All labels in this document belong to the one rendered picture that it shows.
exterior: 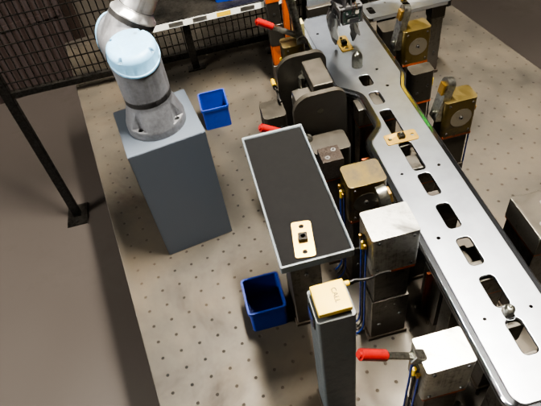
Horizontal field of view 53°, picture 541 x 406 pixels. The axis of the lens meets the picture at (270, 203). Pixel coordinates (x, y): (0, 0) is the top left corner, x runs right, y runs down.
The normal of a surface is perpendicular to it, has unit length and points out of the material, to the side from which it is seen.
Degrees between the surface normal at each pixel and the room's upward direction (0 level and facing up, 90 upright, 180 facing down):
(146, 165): 90
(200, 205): 90
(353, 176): 0
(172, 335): 0
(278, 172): 0
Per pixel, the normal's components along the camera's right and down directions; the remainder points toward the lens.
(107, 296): -0.11, -0.66
